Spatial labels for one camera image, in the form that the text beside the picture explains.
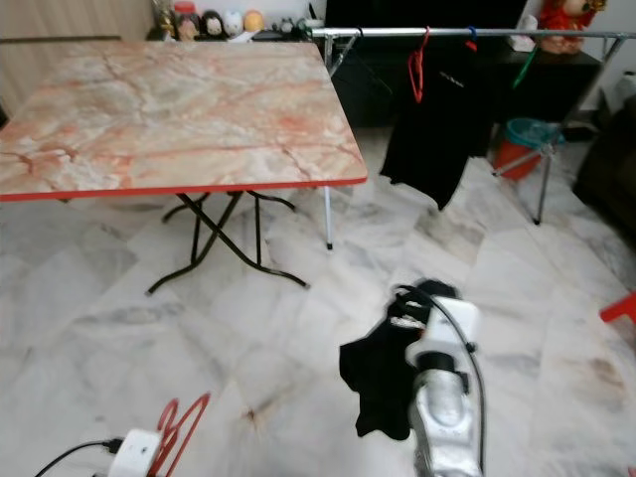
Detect black flat television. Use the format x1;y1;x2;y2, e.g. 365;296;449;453
323;0;528;29

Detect green plastic hanger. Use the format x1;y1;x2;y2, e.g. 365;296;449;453
512;48;540;90

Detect red plastic chair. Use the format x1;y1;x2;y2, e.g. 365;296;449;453
599;291;636;324

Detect black mouse plush white face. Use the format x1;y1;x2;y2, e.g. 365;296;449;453
199;10;222;39

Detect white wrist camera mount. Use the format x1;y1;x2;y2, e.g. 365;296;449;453
417;296;483;377
107;429;160;477

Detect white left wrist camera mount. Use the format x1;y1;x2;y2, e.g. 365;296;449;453
107;429;160;477

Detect black shirt with red collar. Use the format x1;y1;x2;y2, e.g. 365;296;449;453
380;42;498;210

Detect gold ornament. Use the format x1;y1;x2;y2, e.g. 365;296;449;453
149;0;175;41

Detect light wood cabinet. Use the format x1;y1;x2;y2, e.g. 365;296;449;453
0;0;150;120

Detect silver metal clothes rack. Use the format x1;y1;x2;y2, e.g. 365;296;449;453
308;26;636;251

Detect black television console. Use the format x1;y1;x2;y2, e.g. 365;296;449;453
333;45;602;128

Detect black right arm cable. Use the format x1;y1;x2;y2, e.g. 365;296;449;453
393;283;490;443

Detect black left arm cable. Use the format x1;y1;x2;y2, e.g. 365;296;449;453
32;439;122;477

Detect red plastic hanger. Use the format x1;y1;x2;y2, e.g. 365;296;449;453
154;391;213;477
405;28;431;105

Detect dark brown sofa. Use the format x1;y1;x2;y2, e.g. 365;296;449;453
571;84;636;249

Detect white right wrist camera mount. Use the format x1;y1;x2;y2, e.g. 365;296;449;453
417;296;483;377

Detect black sports jacket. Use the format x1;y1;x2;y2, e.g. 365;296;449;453
338;298;423;443

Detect red laughing buddha statue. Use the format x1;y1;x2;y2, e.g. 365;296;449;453
535;0;607;56

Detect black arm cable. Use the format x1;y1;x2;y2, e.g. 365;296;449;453
393;283;490;443
32;439;122;477

